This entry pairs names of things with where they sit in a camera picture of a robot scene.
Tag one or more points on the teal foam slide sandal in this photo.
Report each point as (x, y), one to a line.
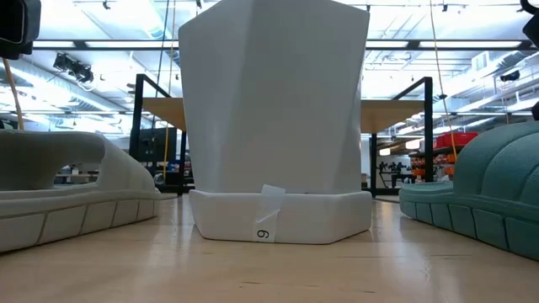
(497, 168)

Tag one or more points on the grey foam slide sandal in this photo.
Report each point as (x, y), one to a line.
(63, 219)

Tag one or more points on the small black ceiling device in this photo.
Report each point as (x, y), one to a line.
(510, 76)

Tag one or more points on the black ceiling mounted device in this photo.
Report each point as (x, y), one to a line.
(73, 67)

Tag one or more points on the black ceiling track beam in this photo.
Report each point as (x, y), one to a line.
(126, 44)

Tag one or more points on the red storage bin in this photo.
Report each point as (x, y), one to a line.
(457, 140)

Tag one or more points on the dark storage rack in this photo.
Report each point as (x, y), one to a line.
(421, 162)

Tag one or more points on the black background monitor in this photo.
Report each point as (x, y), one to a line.
(162, 145)

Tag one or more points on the white hexagonal plant pot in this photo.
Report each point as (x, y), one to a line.
(273, 105)

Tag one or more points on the clear tape label numbered six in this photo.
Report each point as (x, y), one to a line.
(269, 210)

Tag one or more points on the wooden shelf with black frame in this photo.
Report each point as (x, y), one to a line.
(166, 111)

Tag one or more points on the black table frame rails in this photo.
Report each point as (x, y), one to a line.
(385, 192)

